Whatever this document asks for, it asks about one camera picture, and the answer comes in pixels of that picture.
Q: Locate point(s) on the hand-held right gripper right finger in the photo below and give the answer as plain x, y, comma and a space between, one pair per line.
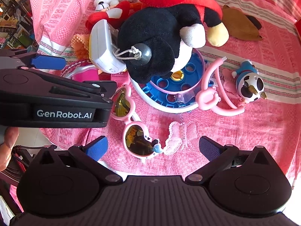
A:
209, 147

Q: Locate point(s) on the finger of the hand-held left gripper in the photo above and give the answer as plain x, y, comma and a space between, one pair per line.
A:
47, 62
103, 86

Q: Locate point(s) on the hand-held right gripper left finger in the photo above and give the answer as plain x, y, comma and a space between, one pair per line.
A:
97, 147

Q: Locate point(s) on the white grey toy device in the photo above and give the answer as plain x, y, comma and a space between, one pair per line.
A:
101, 44

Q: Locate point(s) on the pink heart sunglasses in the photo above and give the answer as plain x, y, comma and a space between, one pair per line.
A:
131, 120

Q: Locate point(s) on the black mouse plush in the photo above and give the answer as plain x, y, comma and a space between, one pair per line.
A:
152, 28

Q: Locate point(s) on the cow figurine with blue hat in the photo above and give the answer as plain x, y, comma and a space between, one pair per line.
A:
251, 82

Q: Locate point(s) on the red cardboard box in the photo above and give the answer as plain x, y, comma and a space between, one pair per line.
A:
298, 30

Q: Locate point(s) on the person's left hand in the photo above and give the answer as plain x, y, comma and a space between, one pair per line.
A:
9, 146

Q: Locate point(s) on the pink toy phone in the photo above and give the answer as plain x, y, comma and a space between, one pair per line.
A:
120, 77

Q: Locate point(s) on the pink butterfly hair clip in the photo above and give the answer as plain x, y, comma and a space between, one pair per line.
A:
175, 134

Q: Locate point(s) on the orange bristle block toy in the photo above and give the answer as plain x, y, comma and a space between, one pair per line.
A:
80, 44

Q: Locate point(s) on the pink toy stethoscope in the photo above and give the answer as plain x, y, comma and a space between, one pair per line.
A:
207, 96

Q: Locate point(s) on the pink patterned blanket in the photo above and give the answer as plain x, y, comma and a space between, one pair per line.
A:
258, 134

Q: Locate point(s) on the cluttered shelf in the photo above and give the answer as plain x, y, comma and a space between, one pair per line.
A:
14, 16

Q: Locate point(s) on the blue white toy disc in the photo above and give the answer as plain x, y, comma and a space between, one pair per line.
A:
164, 89

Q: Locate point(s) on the red plush with white face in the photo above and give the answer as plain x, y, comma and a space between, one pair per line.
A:
117, 11

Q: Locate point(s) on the brown plush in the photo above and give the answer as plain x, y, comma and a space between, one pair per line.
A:
239, 23

